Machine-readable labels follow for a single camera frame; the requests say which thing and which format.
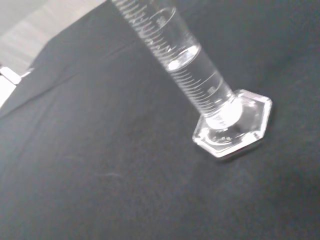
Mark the black bench cloth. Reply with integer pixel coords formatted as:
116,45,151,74
0,0,320,240

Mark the clear cloth clip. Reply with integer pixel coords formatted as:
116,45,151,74
0,65,22,86

